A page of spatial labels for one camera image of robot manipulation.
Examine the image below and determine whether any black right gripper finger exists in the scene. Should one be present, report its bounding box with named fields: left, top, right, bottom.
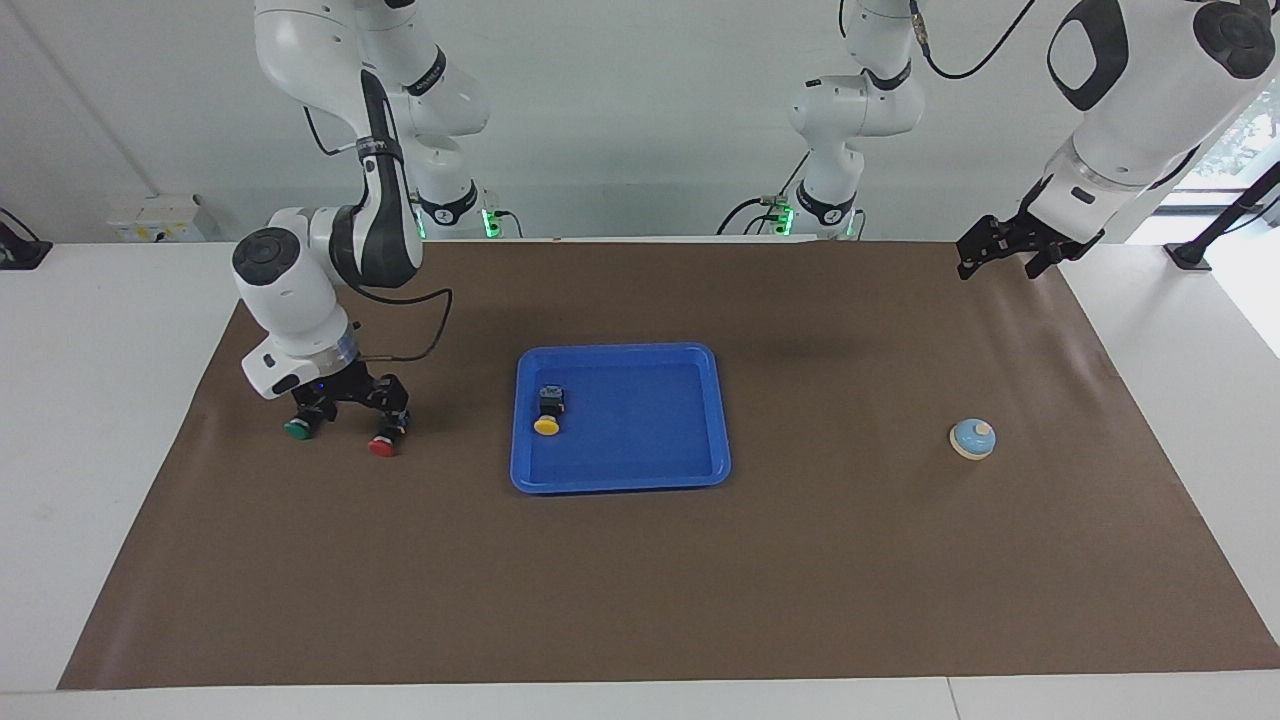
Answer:
left=290, top=385, right=339, bottom=429
left=372, top=375, right=412, bottom=433

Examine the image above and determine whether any red push button switch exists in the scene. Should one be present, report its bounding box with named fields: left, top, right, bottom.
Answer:
left=368, top=410, right=411, bottom=459

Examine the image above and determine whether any light blue call bell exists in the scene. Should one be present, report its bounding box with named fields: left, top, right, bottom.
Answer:
left=948, top=418, right=998, bottom=462

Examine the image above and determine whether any blue plastic tray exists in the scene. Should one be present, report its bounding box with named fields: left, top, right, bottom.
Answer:
left=510, top=342, right=732, bottom=495

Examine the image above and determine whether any black angled stand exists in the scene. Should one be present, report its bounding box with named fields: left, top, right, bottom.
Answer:
left=1163, top=160, right=1280, bottom=273

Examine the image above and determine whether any brown table mat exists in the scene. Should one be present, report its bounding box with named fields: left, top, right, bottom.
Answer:
left=57, top=238, right=1280, bottom=691

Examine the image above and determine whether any black clamp stand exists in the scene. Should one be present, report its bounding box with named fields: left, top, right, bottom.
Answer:
left=0, top=207, right=53, bottom=271

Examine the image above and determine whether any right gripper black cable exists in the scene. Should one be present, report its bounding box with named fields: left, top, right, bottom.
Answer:
left=340, top=285, right=454, bottom=363

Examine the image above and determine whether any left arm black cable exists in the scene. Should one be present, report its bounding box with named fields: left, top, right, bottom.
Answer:
left=908, top=0, right=1041, bottom=81

